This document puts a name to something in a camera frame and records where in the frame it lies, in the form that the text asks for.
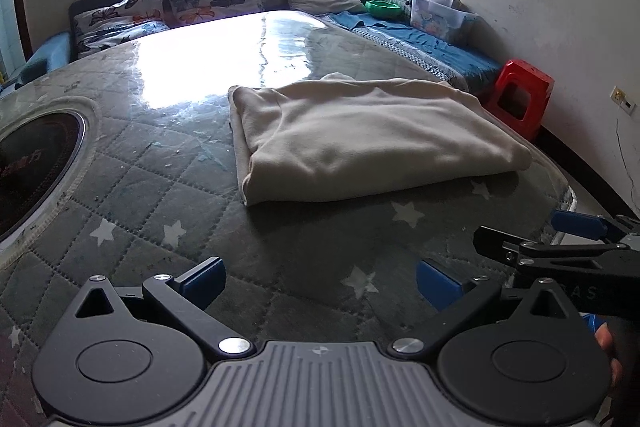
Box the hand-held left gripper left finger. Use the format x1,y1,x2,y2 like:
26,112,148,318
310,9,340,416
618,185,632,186
74,255,255,356

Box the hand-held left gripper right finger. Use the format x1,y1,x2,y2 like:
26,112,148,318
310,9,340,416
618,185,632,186
389,258,571,354

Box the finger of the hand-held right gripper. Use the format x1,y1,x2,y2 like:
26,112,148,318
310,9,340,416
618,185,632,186
551,209,640,244
472,226,632,269

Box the cream sweatshirt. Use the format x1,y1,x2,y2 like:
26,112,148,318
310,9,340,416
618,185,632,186
227,73,533,206

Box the person's right hand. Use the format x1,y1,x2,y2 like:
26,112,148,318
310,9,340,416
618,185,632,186
594,322,623,388

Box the tall red plastic stool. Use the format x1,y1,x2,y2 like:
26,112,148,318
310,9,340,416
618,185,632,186
484,59,556,142

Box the blue sofa blanket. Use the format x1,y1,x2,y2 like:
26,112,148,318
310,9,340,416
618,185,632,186
330,11,503,82

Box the round black induction cooker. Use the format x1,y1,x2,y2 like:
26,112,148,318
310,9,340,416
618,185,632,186
0,109,88,240

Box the clear plastic storage box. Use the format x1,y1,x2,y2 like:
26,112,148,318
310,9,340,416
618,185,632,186
407,0,478,45

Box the green plastic bowl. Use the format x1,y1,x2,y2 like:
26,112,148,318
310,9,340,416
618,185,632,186
365,0,403,20

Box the flat butterfly print pillow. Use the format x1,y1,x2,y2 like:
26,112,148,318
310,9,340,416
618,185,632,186
72,0,171,60

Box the thin wall cable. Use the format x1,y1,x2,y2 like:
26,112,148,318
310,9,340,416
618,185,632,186
615,116,640,208

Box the wall socket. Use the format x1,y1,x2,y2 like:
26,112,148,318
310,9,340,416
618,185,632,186
611,87,638,115

